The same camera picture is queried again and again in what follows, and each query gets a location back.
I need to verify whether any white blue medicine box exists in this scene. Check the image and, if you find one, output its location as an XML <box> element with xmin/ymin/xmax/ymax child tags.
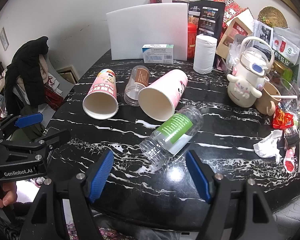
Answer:
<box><xmin>142</xmin><ymin>44</ymin><xmax>174</xmax><ymax>64</ymax></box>

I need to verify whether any beige window carton box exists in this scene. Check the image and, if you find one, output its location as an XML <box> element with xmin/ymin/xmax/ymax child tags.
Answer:
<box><xmin>216</xmin><ymin>8</ymin><xmax>254</xmax><ymax>59</ymax></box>

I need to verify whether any black jacket on chair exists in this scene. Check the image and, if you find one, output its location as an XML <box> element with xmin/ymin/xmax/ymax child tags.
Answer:
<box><xmin>4</xmin><ymin>36</ymin><xmax>49</xmax><ymax>114</ymax></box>

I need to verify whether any pink printed paper cup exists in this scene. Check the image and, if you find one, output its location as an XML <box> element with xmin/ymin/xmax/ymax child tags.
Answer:
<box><xmin>83</xmin><ymin>69</ymin><xmax>119</xmax><ymax>120</ymax></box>

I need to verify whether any white paper roll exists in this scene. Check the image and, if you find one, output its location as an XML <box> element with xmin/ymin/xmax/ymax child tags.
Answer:
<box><xmin>193</xmin><ymin>34</ymin><xmax>217</xmax><ymax>74</ymax></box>

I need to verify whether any black snack bag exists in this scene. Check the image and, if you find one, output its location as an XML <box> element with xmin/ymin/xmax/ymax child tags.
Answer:
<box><xmin>188</xmin><ymin>0</ymin><xmax>225</xmax><ymax>44</ymax></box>

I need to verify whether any crumpled white tissue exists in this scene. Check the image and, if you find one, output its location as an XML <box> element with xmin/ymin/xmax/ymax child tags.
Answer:
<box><xmin>253</xmin><ymin>129</ymin><xmax>283</xmax><ymax>164</ymax></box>

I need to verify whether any pale pink paper cup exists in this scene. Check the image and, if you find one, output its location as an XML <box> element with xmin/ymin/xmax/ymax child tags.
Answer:
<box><xmin>138</xmin><ymin>69</ymin><xmax>188</xmax><ymax>121</ymax></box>

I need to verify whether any beige cup with spoon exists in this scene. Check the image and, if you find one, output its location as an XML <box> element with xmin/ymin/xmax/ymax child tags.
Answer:
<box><xmin>254</xmin><ymin>82</ymin><xmax>298</xmax><ymax>116</ymax></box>

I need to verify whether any red canister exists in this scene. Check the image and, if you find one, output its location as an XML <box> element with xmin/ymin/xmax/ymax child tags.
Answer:
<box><xmin>187</xmin><ymin>23</ymin><xmax>197</xmax><ymax>59</ymax></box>

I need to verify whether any clear jar brown label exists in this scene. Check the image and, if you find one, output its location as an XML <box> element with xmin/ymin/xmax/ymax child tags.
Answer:
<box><xmin>124</xmin><ymin>66</ymin><xmax>149</xmax><ymax>107</ymax></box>

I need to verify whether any red candy wrapper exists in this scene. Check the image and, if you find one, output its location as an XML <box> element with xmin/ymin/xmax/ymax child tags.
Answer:
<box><xmin>272</xmin><ymin>106</ymin><xmax>294</xmax><ymax>130</ymax></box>

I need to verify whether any white green tea pouch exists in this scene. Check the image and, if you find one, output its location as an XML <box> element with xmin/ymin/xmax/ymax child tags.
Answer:
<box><xmin>273</xmin><ymin>27</ymin><xmax>300</xmax><ymax>66</ymax></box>

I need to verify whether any white foam board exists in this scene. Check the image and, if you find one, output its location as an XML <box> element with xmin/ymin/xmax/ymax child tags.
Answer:
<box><xmin>106</xmin><ymin>3</ymin><xmax>188</xmax><ymax>61</ymax></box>

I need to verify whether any person's left hand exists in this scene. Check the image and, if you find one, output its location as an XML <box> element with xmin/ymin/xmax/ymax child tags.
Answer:
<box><xmin>0</xmin><ymin>182</ymin><xmax>18</xmax><ymax>208</ymax></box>

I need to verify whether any white cartoon dog bottle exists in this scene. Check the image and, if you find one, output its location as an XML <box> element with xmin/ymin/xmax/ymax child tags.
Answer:
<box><xmin>227</xmin><ymin>36</ymin><xmax>275</xmax><ymax>108</ymax></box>

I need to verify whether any clear jar green label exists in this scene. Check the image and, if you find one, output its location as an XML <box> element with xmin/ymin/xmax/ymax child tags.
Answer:
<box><xmin>139</xmin><ymin>105</ymin><xmax>203</xmax><ymax>167</ymax></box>

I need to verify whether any woven round fan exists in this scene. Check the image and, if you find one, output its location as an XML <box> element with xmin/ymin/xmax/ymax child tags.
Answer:
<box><xmin>257</xmin><ymin>6</ymin><xmax>288</xmax><ymax>28</ymax></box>

